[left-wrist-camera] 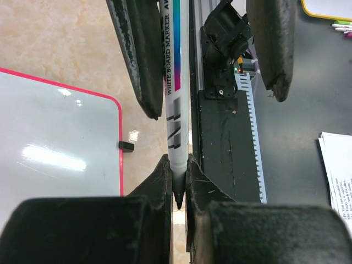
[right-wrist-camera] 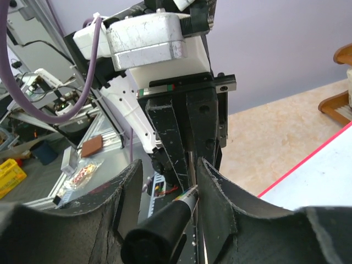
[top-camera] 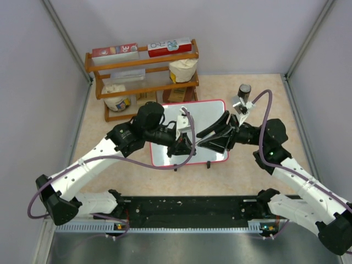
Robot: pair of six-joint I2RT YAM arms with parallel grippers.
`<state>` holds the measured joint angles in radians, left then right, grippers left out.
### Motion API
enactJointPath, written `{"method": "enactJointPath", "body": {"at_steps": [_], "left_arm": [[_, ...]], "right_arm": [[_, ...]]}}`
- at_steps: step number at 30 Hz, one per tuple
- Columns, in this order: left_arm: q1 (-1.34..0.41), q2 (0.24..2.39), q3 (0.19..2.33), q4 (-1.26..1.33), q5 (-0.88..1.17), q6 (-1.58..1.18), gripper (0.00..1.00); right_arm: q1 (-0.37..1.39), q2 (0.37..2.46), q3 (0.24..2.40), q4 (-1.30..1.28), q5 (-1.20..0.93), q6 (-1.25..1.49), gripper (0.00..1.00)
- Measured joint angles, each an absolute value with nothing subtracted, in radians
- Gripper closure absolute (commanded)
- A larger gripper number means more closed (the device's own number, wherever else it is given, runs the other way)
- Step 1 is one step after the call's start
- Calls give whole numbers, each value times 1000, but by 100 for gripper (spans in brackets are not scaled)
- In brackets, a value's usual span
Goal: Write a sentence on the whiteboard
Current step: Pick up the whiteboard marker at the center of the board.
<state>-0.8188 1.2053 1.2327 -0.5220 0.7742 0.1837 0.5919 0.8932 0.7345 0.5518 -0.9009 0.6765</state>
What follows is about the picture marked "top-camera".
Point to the red toothpaste box left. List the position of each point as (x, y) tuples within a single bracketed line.
[(115, 54)]

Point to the wooden three-tier shelf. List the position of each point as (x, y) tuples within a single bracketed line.
[(157, 78)]

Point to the white bag bottom shelf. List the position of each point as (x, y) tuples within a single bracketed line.
[(117, 103)]

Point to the brown cardboard box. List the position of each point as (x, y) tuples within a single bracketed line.
[(185, 94)]

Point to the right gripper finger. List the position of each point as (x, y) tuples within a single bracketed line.
[(220, 123), (215, 143)]

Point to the red white box right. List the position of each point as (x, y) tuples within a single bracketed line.
[(168, 47)]

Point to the small tan box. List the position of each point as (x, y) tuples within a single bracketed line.
[(143, 98)]

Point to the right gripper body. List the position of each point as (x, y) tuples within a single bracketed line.
[(235, 126)]

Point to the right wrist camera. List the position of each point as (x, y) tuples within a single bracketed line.
[(242, 108)]

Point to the black drink can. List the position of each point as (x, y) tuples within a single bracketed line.
[(244, 91)]

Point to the pink framed whiteboard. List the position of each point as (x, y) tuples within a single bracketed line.
[(204, 114)]

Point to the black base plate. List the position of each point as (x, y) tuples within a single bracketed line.
[(191, 211)]

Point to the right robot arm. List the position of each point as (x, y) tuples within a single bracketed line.
[(318, 209)]

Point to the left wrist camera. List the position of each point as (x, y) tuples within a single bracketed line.
[(183, 122)]

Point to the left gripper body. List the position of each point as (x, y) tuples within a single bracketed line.
[(173, 149)]

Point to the white bag shelf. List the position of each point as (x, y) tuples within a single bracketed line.
[(181, 71), (117, 103)]

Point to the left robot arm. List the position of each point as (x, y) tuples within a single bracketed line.
[(60, 193)]

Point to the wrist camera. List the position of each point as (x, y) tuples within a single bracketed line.
[(242, 108), (183, 122)]

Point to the clear plastic container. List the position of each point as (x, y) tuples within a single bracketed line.
[(127, 76)]

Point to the white bag middle shelf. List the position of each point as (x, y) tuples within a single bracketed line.
[(181, 71)]

